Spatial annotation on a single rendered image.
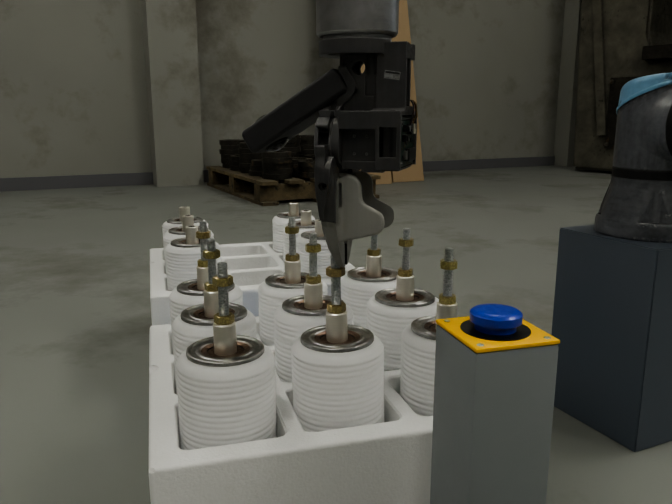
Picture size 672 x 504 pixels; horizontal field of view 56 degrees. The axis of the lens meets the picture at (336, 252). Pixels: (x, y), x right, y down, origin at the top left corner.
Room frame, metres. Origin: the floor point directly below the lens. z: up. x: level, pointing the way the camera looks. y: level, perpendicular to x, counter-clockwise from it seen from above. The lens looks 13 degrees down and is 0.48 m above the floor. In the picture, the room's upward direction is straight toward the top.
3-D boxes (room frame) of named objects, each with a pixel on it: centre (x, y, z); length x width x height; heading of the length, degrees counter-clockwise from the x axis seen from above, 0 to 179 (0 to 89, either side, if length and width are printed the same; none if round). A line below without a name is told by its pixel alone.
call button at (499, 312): (0.47, -0.12, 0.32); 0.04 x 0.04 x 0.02
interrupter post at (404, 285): (0.76, -0.09, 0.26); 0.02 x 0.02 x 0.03
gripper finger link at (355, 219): (0.59, -0.02, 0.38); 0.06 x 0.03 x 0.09; 71
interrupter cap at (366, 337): (0.61, 0.00, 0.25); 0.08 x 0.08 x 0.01
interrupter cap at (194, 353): (0.58, 0.11, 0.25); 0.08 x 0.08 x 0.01
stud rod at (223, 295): (0.58, 0.11, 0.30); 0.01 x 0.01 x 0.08
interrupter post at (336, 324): (0.61, 0.00, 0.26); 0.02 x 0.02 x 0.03
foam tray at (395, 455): (0.73, 0.03, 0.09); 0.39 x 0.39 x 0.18; 16
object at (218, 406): (0.58, 0.11, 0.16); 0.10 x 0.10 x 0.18
